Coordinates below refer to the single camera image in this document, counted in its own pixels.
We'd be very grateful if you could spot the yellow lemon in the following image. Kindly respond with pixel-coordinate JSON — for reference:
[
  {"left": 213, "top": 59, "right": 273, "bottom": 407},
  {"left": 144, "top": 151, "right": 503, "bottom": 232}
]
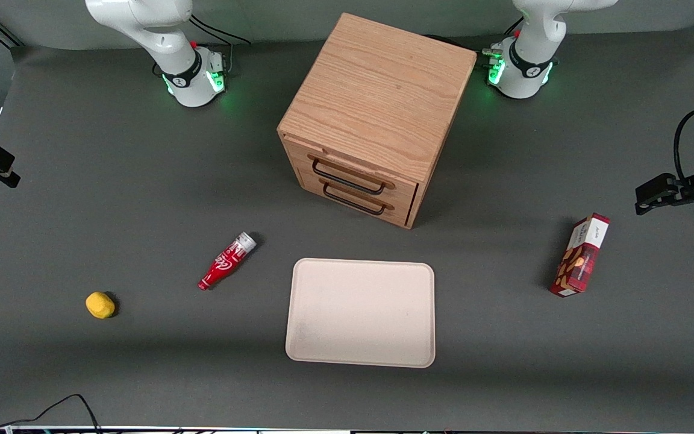
[{"left": 86, "top": 292, "right": 116, "bottom": 319}]

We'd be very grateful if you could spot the oak drawer with black handle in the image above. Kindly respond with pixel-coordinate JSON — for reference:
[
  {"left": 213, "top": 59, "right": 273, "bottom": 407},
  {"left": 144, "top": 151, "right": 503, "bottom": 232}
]
[
  {"left": 283, "top": 134, "right": 421, "bottom": 203},
  {"left": 298, "top": 169, "right": 417, "bottom": 228}
]

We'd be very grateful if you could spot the black cable at table edge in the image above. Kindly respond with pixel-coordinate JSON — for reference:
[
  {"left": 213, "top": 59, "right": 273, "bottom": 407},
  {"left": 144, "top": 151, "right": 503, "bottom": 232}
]
[{"left": 0, "top": 381, "right": 102, "bottom": 434}]

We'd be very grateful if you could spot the oak wooden drawer cabinet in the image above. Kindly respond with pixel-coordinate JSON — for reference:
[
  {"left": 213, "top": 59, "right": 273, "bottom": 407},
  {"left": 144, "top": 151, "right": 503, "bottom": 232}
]
[{"left": 277, "top": 13, "right": 478, "bottom": 230}]

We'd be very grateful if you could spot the red cookie box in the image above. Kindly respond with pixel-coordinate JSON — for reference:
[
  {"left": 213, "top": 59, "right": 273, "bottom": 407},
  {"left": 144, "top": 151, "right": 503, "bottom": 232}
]
[{"left": 549, "top": 213, "right": 611, "bottom": 298}]

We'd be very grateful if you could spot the red cola bottle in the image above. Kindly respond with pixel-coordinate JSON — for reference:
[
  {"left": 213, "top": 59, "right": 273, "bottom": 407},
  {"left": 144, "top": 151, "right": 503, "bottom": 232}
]
[{"left": 198, "top": 232, "right": 258, "bottom": 292}]

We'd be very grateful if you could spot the black wire drawer handle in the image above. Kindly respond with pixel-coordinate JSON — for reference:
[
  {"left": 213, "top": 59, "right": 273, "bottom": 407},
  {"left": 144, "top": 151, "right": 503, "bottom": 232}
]
[
  {"left": 310, "top": 157, "right": 387, "bottom": 196},
  {"left": 321, "top": 182, "right": 386, "bottom": 216}
]

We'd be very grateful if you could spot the beige plastic tray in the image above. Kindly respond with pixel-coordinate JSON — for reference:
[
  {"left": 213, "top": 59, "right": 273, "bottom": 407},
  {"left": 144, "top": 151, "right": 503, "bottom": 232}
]
[{"left": 285, "top": 258, "right": 436, "bottom": 369}]

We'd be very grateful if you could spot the black base power cable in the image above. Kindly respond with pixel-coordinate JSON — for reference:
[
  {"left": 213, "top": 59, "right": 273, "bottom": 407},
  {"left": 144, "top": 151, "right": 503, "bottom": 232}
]
[{"left": 188, "top": 14, "right": 252, "bottom": 74}]

